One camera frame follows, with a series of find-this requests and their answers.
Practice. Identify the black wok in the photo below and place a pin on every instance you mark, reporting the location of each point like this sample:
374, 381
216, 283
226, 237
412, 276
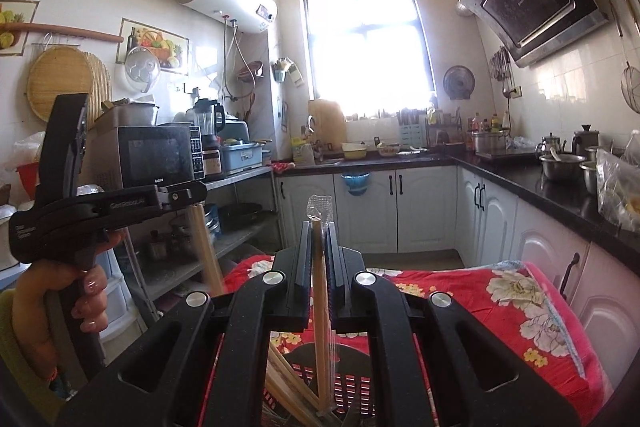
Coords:
240, 210

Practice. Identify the glass pot lid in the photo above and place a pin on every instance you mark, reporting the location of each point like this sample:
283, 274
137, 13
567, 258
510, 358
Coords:
142, 69

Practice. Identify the dark green plastic utensil basket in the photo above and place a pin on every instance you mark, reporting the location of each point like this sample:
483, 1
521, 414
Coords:
350, 359

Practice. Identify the round bamboo board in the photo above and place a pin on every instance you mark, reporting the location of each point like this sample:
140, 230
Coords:
57, 82

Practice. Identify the person's left forearm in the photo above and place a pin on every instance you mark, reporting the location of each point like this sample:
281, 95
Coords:
20, 387

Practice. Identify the kitchen window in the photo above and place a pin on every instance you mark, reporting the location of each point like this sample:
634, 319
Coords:
365, 47

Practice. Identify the condiment bottles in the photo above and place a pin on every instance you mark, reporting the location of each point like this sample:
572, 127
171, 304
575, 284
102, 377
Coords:
482, 124

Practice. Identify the yellow packet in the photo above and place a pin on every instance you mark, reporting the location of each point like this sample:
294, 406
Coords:
302, 152

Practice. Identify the steel kettle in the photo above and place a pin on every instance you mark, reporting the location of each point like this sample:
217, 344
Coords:
550, 143

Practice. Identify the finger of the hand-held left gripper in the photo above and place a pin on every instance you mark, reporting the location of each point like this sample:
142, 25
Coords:
182, 196

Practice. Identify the hanging kitchen tools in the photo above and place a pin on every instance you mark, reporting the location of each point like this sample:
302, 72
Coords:
500, 63

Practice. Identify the steel bowl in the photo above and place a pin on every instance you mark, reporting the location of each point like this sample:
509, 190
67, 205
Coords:
562, 167

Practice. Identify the clear plastic bag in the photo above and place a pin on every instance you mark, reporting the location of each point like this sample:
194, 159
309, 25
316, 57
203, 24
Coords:
620, 192

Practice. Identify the pink padded table cover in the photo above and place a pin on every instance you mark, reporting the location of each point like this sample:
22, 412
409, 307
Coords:
587, 342

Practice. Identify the black microwave oven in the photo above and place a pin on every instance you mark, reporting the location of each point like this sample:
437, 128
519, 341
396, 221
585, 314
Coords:
150, 157

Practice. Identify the white base cabinets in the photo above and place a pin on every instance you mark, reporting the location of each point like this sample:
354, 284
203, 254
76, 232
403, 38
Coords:
425, 207

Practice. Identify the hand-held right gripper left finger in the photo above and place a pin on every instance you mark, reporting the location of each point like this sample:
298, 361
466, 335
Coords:
305, 257

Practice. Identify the person's left hand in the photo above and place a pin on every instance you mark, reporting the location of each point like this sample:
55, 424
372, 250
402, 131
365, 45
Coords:
92, 302

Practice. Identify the blue plastic bag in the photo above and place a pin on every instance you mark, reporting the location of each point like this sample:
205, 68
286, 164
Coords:
356, 184

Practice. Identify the grey-blue plastic box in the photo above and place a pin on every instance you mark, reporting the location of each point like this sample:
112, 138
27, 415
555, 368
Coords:
240, 157

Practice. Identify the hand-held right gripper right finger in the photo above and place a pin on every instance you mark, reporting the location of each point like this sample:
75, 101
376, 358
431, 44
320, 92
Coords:
334, 262

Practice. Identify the fruit poster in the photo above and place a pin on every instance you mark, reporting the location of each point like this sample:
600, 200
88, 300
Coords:
160, 42
15, 14

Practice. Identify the small bowl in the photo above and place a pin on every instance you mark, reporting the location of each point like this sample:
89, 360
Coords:
387, 150

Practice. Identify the metal shelving unit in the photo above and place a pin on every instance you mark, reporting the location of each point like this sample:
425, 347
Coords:
235, 177

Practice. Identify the black kitchen countertop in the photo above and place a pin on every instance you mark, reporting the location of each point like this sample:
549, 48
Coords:
525, 177

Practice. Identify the cardboard box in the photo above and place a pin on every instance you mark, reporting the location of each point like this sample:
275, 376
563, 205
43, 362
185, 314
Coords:
107, 117

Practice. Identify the white plastic bag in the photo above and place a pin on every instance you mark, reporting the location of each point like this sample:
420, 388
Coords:
27, 147

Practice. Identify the bunch of chopsticks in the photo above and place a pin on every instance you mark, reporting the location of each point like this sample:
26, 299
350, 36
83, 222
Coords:
287, 382

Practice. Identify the wooden cutting board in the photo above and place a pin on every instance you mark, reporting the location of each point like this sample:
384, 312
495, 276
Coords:
326, 124

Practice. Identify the grey-blue plastic drawer unit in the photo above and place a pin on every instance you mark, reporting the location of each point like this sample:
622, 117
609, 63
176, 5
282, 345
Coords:
120, 307

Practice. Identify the red dishcloth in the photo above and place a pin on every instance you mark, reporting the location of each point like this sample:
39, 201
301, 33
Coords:
282, 167

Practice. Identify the wall socket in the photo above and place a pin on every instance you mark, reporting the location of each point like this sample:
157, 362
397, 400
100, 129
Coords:
512, 93

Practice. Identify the steel pot with lid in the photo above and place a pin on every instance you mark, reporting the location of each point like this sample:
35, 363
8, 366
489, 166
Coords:
487, 142

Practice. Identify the yellow basin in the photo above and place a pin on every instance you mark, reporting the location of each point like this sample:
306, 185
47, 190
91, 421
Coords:
354, 151

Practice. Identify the round bamboo mat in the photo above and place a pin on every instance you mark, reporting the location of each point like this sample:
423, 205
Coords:
102, 77

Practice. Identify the wooden rolling pin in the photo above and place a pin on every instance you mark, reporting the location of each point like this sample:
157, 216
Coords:
75, 32

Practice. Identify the red floral tablecloth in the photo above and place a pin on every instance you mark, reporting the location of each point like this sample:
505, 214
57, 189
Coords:
500, 302

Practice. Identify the white hanging holder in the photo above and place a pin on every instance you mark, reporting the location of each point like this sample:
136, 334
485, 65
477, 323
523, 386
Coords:
287, 69

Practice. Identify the small round wall fan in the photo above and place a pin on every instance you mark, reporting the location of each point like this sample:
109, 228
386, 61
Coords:
459, 82

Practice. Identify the red plastic basin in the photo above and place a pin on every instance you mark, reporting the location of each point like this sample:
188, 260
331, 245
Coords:
27, 179

